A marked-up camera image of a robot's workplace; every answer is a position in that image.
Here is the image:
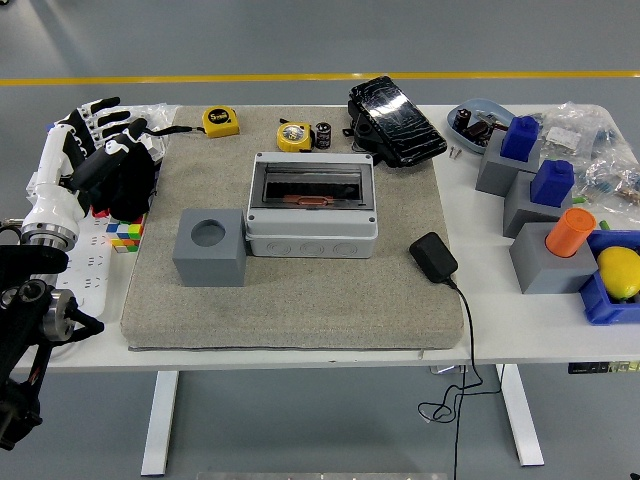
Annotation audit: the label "grey-brown mat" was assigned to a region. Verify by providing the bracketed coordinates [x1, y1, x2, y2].
[121, 104, 465, 351]

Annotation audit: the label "black power adapter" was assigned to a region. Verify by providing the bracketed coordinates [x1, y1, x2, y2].
[409, 231, 459, 285]

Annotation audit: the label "black crackle-pattern case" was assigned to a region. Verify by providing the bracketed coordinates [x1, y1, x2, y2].
[347, 75, 449, 170]

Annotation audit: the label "round yellow tape measure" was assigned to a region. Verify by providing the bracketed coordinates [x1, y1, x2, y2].
[276, 121, 315, 153]

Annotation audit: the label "small multicolour puzzle cube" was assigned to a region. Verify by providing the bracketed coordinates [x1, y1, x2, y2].
[105, 214, 146, 254]

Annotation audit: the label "black cloth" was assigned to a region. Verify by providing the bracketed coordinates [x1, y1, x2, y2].
[89, 144, 157, 222]

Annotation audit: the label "square yellow tape measure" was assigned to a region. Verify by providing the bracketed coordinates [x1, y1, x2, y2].
[142, 106, 241, 139]

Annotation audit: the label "blue plastic bin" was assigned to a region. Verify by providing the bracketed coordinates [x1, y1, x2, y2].
[579, 229, 640, 326]

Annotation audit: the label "grey holder block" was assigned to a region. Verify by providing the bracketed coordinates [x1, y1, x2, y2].
[509, 222, 601, 295]
[502, 170, 574, 239]
[474, 128, 544, 197]

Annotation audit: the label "blue-grey dish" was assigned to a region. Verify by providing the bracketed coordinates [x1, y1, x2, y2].
[446, 98, 516, 154]

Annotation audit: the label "clear bag of white parts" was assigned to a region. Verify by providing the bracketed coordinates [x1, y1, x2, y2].
[532, 102, 621, 161]

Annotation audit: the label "clear plastic bag of parts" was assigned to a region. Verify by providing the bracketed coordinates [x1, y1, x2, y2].
[119, 103, 180, 136]

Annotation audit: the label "white power strip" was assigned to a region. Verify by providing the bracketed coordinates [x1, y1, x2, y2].
[54, 212, 114, 319]

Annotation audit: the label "black table control panel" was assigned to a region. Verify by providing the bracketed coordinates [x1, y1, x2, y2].
[567, 360, 640, 375]

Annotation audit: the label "white table leg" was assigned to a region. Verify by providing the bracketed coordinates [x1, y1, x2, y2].
[141, 369, 180, 476]
[501, 363, 545, 467]

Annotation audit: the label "blue bottle-shaped block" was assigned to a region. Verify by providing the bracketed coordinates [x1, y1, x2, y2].
[500, 115, 541, 162]
[529, 159, 575, 208]

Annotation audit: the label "grey junction box with lid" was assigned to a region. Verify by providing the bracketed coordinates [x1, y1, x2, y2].
[245, 151, 380, 260]

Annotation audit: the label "brown electronic parts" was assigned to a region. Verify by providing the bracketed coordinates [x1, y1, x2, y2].
[464, 113, 496, 147]

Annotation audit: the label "clear bag of resistors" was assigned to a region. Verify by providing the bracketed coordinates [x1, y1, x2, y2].
[572, 149, 640, 211]

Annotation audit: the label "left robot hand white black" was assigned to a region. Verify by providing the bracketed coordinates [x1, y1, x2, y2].
[19, 96, 150, 236]

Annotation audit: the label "orange cylinder battery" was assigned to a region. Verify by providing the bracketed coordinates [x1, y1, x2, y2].
[544, 207, 598, 259]
[282, 194, 332, 208]

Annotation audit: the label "grey block with round hole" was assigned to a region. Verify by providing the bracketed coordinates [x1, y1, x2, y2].
[172, 208, 248, 288]

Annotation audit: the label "yellow lemon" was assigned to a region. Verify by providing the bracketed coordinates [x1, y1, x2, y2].
[597, 245, 640, 301]

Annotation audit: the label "black adapter cord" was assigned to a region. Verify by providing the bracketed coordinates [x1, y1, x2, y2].
[417, 277, 502, 480]

